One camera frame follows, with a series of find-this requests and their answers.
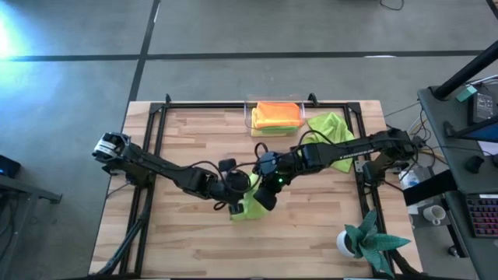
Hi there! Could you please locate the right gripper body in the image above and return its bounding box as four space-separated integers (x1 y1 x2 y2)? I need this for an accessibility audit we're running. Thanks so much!
258 170 297 196

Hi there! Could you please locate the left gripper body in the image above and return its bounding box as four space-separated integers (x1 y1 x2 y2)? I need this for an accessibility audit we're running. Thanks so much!
216 170 252 207

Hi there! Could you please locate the lime towel with white tag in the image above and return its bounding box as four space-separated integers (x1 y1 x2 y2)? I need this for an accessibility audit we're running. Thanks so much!
230 173 270 222

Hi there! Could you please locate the orange microfiber towel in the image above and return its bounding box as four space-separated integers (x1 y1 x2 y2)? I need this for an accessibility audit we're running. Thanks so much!
254 101 303 129

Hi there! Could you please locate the lime green microfiber towel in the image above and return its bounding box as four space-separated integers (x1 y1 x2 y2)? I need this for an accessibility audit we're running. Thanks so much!
301 111 356 174

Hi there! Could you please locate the clear plastic bin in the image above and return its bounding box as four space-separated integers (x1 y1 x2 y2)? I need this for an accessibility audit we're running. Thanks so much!
244 94 306 138

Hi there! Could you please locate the artificial plant in white pot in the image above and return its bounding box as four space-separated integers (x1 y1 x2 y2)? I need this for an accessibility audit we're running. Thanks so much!
336 208 413 278

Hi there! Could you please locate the white and blue container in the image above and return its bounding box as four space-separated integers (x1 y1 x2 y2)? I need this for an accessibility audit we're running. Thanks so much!
399 170 421 191

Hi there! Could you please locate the black flat bar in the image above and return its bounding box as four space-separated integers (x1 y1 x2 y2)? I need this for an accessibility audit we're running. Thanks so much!
402 169 458 207

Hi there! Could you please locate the white mug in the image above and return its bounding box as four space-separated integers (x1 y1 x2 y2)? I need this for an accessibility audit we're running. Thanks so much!
423 204 447 226

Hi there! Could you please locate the dark grey side desk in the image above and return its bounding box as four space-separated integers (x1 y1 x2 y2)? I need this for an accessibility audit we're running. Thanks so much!
417 83 498 280

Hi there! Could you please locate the black monitor stand base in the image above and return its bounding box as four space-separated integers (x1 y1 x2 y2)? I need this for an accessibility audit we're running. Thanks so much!
444 114 498 139

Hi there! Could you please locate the black computer mouse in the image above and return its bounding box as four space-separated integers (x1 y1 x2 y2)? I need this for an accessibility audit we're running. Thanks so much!
463 154 486 174

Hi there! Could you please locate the small teal box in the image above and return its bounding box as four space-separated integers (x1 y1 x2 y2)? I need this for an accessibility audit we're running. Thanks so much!
455 84 478 103

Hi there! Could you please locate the black metal stand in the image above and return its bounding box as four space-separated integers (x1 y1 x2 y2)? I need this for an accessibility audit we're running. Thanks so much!
0 174 63 280

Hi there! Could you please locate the black keyboard with blue backlight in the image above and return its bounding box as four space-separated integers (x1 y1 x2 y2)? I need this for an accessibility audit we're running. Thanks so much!
465 193 498 239

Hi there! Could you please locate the black round pole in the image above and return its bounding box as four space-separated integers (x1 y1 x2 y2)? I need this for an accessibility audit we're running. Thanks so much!
431 40 498 100

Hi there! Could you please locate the black power adapter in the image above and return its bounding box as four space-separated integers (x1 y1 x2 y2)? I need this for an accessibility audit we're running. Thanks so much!
472 91 496 124

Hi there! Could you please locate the black device with blue light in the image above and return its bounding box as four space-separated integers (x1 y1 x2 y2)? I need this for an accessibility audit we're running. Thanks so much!
0 154 23 180

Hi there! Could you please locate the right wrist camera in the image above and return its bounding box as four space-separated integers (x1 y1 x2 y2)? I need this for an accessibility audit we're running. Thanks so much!
253 188 279 212

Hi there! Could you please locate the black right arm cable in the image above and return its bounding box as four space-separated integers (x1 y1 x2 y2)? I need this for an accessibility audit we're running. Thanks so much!
253 129 342 156

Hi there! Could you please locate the black aluminium table frame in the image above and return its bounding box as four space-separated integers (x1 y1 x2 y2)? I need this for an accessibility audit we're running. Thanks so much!
88 93 429 280

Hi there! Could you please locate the black floor cable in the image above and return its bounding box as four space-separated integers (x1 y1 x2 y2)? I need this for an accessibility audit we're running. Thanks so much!
379 0 405 12

